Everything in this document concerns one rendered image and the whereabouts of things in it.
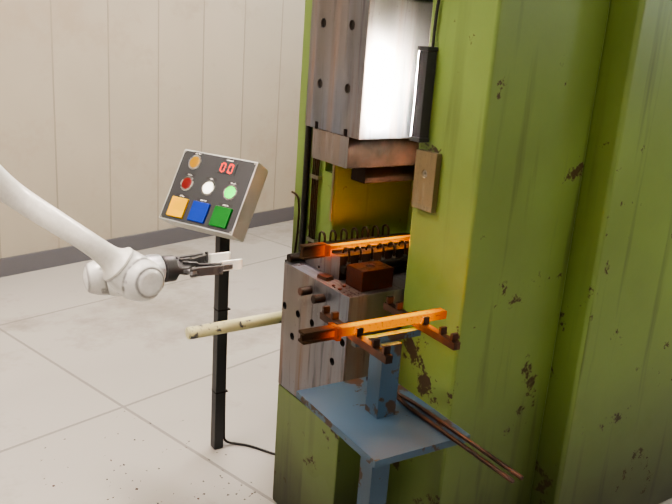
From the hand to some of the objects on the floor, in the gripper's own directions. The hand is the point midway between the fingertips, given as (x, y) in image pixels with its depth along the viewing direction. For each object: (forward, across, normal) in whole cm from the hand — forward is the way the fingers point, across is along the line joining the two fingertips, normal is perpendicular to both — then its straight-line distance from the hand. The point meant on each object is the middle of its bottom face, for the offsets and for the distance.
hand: (227, 261), depth 225 cm
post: (+27, -58, -100) cm, 119 cm away
